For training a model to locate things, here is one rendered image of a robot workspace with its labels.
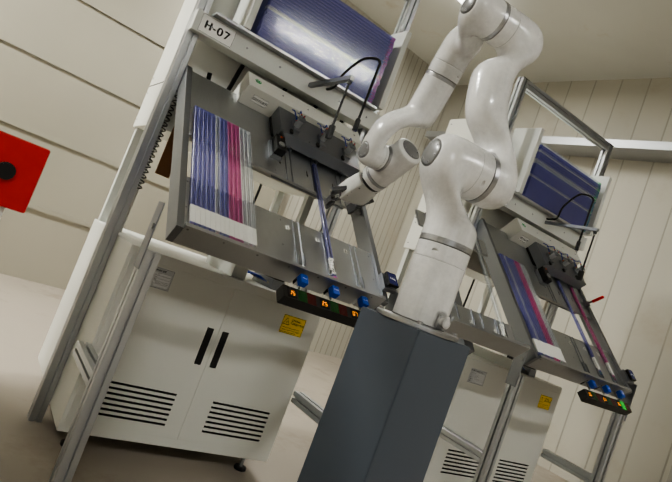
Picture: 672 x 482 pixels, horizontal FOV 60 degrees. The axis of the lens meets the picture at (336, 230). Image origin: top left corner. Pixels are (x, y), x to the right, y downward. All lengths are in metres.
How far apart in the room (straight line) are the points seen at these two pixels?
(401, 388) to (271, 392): 0.91
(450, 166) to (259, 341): 0.99
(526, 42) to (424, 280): 0.63
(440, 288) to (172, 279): 0.87
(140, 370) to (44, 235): 2.50
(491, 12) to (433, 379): 0.83
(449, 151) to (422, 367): 0.45
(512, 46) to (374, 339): 0.76
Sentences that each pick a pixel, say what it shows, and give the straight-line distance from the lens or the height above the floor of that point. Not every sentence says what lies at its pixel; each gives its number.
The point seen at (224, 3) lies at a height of 1.49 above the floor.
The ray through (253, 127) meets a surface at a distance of 1.97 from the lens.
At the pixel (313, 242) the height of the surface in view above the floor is 0.81.
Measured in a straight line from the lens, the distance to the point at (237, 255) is 1.53.
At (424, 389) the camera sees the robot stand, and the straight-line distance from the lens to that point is 1.25.
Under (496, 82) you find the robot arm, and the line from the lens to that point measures 1.40.
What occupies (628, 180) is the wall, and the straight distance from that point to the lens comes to 4.80.
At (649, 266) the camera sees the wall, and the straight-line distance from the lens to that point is 4.52.
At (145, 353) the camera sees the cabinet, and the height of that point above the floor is 0.33.
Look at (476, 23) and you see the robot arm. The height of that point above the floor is 1.40.
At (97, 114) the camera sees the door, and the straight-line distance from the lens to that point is 4.25.
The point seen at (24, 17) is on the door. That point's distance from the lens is 4.21.
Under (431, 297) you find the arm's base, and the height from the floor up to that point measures 0.77.
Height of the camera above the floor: 0.74
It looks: 4 degrees up
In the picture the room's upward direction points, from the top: 21 degrees clockwise
